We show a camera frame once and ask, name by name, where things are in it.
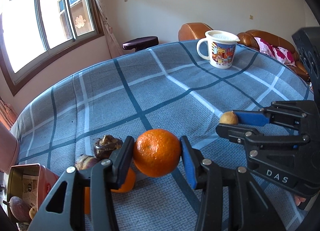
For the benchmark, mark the person's right hand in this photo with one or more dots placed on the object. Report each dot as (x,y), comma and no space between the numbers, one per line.
(298,200)

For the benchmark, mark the small orange tangerine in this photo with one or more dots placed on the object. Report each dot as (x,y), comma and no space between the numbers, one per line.
(127,186)

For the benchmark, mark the pink curtain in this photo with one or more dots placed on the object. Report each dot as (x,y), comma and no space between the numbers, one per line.
(111,41)
(7,114)

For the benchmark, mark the dark brown water chestnut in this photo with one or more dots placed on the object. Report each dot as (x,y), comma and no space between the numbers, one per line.
(104,146)

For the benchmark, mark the cartoon print white mug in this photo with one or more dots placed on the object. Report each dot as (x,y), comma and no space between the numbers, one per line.
(221,48)

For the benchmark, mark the dark passion fruit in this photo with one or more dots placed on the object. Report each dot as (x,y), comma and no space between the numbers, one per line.
(19,209)

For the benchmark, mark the pink floral cloth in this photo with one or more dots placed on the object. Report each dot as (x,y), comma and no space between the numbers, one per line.
(281,54)

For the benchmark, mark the small tan fruit in tin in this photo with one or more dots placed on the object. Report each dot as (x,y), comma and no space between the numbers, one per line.
(32,212)

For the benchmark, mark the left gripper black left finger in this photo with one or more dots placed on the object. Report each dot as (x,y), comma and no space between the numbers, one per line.
(64,206)

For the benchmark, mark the red metal tin box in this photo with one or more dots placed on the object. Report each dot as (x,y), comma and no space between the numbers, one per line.
(31,183)

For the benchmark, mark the large orange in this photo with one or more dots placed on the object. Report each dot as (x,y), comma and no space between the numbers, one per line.
(156,152)

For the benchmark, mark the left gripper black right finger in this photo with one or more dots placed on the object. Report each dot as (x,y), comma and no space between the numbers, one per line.
(231,198)

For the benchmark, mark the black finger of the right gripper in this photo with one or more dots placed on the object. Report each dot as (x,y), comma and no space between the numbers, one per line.
(251,136)
(296,115)

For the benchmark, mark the blue plaid tablecloth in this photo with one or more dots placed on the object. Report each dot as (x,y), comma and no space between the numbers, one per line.
(167,87)

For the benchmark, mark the left pink curtain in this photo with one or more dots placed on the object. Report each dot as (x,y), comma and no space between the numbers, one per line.
(7,114)

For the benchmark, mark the dark purple round stool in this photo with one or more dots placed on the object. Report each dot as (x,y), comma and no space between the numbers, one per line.
(141,43)

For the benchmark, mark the brown leather sofa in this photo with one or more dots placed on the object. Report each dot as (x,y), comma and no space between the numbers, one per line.
(196,31)

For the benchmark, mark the yellow-brown round fruit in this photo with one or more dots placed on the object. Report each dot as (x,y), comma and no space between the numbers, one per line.
(229,117)

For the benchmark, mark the sliding glass window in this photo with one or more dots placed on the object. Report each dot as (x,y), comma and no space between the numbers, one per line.
(35,33)

